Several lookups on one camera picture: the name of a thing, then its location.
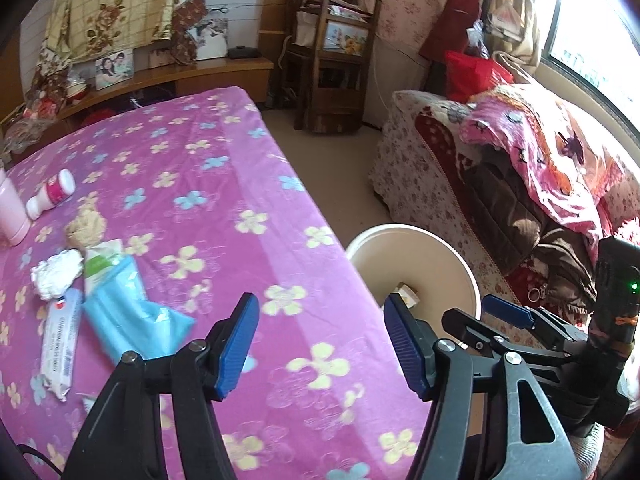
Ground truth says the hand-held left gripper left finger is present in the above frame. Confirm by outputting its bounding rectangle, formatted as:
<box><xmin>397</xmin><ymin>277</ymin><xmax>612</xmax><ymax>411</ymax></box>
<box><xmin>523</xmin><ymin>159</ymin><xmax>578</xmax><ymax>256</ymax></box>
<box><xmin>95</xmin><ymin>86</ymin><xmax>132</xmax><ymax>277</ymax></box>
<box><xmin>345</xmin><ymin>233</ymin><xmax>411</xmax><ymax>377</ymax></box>
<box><xmin>61</xmin><ymin>291</ymin><xmax>261</xmax><ymax>480</ymax></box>

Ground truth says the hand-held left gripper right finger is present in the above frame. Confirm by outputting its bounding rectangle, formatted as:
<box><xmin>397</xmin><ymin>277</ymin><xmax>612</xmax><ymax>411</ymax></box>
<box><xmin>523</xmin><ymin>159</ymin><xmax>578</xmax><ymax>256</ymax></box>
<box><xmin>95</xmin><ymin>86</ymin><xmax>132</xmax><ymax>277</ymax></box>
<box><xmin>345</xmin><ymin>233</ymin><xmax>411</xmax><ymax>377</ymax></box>
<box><xmin>382</xmin><ymin>292</ymin><xmax>583</xmax><ymax>480</ymax></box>

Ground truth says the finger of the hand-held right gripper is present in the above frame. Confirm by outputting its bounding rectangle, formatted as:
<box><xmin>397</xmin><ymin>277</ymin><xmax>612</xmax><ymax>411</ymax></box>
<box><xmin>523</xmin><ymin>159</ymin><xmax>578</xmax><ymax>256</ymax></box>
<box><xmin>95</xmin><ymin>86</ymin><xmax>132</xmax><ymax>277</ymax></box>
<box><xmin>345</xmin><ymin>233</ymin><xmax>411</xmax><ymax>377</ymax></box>
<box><xmin>482</xmin><ymin>294</ymin><xmax>591</xmax><ymax>356</ymax></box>
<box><xmin>441</xmin><ymin>307</ymin><xmax>571</xmax><ymax>376</ymax></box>

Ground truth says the white green carton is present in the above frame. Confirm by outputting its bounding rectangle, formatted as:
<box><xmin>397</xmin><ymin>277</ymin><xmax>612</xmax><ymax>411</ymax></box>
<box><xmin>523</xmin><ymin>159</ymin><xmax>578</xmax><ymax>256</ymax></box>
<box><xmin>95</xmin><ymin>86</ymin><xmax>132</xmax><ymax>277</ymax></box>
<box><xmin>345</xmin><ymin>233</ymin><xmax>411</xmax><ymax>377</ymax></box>
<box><xmin>392</xmin><ymin>284</ymin><xmax>421</xmax><ymax>311</ymax></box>

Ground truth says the white round bucket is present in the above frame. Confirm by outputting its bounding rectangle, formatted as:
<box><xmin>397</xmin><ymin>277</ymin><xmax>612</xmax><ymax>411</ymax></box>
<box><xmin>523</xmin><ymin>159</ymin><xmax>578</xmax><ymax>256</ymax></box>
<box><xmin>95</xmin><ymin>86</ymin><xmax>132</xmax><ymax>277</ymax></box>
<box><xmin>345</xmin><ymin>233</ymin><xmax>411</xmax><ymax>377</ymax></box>
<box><xmin>345</xmin><ymin>224</ymin><xmax>483</xmax><ymax>356</ymax></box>

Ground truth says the light blue wipes packet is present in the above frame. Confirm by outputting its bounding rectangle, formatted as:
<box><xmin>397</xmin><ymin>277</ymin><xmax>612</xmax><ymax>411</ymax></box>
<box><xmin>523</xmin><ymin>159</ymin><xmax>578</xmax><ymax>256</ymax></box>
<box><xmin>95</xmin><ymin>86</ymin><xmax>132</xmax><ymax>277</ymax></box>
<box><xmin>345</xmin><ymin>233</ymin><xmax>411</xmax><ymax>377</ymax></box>
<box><xmin>82</xmin><ymin>255</ymin><xmax>197</xmax><ymax>366</ymax></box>

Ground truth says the pale green white packet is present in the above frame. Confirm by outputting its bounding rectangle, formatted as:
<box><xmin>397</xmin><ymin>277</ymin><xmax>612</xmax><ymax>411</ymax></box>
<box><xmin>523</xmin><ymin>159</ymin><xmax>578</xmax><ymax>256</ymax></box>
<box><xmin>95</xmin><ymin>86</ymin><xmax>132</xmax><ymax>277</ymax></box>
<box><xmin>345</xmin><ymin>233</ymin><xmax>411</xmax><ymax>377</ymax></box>
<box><xmin>82</xmin><ymin>240</ymin><xmax>126</xmax><ymax>295</ymax></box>

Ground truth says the white medicine packet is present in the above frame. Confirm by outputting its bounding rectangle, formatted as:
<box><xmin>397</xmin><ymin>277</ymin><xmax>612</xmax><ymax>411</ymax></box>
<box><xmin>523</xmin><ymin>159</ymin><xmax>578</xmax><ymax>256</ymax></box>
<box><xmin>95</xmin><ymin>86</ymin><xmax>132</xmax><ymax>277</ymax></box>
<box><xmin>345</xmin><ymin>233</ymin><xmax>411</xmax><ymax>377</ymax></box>
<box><xmin>37</xmin><ymin>287</ymin><xmax>85</xmax><ymax>402</ymax></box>

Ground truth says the beige paper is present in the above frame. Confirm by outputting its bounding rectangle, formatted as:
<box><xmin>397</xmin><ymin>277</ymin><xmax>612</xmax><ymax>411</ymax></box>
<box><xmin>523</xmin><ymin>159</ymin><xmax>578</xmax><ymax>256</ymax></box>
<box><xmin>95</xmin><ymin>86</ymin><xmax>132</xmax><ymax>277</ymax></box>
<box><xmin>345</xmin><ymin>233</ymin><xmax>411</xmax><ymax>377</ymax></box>
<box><xmin>66</xmin><ymin>205</ymin><xmax>108</xmax><ymax>250</ymax></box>

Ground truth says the white tissue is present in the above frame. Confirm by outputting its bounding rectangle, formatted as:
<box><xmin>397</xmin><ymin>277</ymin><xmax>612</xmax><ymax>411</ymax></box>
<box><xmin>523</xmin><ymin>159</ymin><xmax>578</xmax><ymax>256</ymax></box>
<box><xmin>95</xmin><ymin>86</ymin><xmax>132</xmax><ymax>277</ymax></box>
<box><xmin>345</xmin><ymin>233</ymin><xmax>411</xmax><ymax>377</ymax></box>
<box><xmin>31</xmin><ymin>249</ymin><xmax>85</xmax><ymax>302</ymax></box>

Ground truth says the brown jacket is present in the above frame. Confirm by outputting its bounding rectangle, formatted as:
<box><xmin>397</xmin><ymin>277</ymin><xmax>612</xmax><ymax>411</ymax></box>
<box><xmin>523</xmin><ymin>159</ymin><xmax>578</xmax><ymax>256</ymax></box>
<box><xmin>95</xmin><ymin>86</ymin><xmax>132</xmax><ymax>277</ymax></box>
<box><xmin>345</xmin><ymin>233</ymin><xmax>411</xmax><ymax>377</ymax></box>
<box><xmin>462</xmin><ymin>160</ymin><xmax>613</xmax><ymax>311</ymax></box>

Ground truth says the pink printed blanket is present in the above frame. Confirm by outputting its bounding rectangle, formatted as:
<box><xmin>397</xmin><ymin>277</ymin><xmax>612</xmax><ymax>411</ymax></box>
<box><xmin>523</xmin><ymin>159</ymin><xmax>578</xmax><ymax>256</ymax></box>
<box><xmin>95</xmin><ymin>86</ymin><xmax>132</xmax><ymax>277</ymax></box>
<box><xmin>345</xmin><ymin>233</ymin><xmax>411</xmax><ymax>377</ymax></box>
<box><xmin>460</xmin><ymin>82</ymin><xmax>640</xmax><ymax>241</ymax></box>

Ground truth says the floral covered sofa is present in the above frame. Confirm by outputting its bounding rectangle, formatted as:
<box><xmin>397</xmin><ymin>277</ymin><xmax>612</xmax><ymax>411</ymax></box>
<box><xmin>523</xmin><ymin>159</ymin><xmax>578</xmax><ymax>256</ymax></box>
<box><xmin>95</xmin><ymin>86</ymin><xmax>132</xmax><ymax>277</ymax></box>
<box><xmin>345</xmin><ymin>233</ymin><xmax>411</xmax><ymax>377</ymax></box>
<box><xmin>370</xmin><ymin>87</ymin><xmax>640</xmax><ymax>461</ymax></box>

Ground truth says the white pink pill bottle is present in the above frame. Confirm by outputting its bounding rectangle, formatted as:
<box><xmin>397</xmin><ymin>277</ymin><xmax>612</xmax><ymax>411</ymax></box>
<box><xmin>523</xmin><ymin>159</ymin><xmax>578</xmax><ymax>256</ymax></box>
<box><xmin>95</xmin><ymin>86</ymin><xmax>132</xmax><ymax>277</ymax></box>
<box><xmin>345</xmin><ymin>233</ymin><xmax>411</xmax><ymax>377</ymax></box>
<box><xmin>26</xmin><ymin>169</ymin><xmax>77</xmax><ymax>221</ymax></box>

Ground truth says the red plastic bag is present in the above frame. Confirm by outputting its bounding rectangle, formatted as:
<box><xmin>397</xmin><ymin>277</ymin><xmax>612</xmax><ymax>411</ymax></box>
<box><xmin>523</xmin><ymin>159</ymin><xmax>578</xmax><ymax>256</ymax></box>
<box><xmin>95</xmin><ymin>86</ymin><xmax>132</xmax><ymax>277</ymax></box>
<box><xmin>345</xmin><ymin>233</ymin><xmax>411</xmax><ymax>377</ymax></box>
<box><xmin>444</xmin><ymin>51</ymin><xmax>516</xmax><ymax>103</ymax></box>

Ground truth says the dark wooden chair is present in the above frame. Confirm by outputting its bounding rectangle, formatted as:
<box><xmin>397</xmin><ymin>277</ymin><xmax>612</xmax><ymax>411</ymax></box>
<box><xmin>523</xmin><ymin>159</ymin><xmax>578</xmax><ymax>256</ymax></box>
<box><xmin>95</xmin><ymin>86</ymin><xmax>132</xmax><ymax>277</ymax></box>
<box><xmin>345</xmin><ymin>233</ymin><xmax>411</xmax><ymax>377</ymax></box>
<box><xmin>280</xmin><ymin>0</ymin><xmax>321</xmax><ymax>111</ymax></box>
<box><xmin>307</xmin><ymin>0</ymin><xmax>382</xmax><ymax>133</ymax></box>

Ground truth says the pink water bottle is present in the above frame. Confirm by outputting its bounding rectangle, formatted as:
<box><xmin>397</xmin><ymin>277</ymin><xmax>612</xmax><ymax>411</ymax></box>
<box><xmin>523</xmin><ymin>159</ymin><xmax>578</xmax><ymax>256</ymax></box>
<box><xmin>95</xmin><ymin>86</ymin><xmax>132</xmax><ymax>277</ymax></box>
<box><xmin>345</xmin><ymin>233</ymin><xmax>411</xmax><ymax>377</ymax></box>
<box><xmin>0</xmin><ymin>167</ymin><xmax>32</xmax><ymax>247</ymax></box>

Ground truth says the small clear plastic bag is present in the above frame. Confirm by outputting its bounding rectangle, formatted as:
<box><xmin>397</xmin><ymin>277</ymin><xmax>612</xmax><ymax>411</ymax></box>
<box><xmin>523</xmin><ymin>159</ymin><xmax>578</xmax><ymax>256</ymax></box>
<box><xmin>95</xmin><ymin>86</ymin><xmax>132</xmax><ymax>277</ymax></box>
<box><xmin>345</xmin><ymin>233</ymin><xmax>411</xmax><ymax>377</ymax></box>
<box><xmin>467</xmin><ymin>20</ymin><xmax>488</xmax><ymax>56</ymax></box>

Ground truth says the wooden low cabinet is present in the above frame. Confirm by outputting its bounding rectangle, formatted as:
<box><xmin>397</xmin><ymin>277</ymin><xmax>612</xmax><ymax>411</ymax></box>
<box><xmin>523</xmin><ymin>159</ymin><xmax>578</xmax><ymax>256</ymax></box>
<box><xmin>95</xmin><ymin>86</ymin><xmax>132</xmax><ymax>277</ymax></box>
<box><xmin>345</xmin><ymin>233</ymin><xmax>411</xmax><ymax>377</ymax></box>
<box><xmin>0</xmin><ymin>55</ymin><xmax>276</xmax><ymax>133</ymax></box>

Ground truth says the window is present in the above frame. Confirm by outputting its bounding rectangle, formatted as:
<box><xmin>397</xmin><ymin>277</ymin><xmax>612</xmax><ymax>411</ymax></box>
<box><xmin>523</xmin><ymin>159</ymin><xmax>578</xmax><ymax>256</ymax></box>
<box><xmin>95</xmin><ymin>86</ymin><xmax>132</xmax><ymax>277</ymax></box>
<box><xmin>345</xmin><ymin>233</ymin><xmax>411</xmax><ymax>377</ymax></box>
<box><xmin>547</xmin><ymin>0</ymin><xmax>640</xmax><ymax>126</ymax></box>

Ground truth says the dark red hanging cloth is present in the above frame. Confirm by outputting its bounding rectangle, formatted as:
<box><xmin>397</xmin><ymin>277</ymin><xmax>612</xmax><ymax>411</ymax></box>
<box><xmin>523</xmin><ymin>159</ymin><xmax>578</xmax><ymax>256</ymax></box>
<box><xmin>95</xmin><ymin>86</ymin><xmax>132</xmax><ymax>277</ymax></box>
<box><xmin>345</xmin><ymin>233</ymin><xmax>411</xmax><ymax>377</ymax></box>
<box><xmin>419</xmin><ymin>0</ymin><xmax>481</xmax><ymax>63</ymax></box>

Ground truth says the large clear plastic bag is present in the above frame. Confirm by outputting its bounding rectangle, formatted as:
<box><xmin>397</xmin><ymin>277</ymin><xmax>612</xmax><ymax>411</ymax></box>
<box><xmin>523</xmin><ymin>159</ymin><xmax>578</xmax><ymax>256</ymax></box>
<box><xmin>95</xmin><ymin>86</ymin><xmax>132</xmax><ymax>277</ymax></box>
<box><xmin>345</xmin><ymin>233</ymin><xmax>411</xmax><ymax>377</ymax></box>
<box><xmin>0</xmin><ymin>102</ymin><xmax>56</xmax><ymax>158</ymax></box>

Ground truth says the framed couple photo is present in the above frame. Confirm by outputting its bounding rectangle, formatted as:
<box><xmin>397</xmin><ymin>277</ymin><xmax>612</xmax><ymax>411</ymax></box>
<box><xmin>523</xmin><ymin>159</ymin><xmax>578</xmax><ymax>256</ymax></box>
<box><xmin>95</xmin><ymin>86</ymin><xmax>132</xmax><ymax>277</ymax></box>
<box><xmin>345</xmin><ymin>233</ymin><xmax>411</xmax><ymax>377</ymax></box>
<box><xmin>95</xmin><ymin>49</ymin><xmax>135</xmax><ymax>91</ymax></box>

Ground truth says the beige curtain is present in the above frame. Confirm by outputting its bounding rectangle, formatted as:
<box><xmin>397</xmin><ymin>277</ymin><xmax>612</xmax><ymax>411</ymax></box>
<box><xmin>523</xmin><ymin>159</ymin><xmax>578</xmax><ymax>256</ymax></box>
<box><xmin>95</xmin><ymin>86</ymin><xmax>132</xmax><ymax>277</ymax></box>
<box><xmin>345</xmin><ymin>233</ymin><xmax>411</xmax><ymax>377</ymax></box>
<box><xmin>492</xmin><ymin>0</ymin><xmax>566</xmax><ymax>76</ymax></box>

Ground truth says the white wedding photo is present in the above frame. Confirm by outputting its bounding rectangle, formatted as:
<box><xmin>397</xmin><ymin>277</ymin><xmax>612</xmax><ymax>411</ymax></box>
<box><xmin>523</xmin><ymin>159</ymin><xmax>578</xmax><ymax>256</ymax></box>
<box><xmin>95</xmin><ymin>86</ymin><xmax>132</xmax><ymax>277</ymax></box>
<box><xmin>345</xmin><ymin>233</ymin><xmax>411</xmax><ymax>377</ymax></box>
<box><xmin>195</xmin><ymin>17</ymin><xmax>230</xmax><ymax>61</ymax></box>

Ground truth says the fruit print box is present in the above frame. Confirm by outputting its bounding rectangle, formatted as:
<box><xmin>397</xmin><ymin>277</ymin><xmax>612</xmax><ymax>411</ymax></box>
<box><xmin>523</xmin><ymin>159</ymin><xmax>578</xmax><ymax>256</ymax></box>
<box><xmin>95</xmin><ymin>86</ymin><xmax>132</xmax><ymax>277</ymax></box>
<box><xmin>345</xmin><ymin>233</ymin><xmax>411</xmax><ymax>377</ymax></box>
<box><xmin>324</xmin><ymin>22</ymin><xmax>365</xmax><ymax>56</ymax></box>

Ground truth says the white bag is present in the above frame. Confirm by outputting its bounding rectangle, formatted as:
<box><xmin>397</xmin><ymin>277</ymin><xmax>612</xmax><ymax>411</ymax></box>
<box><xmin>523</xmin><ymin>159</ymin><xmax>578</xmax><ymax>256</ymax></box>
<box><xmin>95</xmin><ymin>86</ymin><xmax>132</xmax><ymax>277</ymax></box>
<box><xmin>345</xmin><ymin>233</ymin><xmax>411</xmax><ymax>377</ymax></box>
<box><xmin>296</xmin><ymin>10</ymin><xmax>318</xmax><ymax>46</ymax></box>

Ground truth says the pink floral covered cabinet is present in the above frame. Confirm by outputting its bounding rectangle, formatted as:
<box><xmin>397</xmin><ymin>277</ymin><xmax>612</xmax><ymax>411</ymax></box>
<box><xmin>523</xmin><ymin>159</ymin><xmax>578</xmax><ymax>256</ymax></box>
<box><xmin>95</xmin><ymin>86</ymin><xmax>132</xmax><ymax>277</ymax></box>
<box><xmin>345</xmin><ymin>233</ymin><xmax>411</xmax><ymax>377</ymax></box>
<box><xmin>357</xmin><ymin>0</ymin><xmax>451</xmax><ymax>51</ymax></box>

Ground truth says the beige plaid floral cloth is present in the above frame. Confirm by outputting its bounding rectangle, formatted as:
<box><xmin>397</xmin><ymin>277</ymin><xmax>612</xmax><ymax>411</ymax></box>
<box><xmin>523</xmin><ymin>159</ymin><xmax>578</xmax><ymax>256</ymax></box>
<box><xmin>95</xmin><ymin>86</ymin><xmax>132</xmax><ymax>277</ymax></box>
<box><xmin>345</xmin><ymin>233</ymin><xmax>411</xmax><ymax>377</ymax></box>
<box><xmin>30</xmin><ymin>0</ymin><xmax>208</xmax><ymax>91</ymax></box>

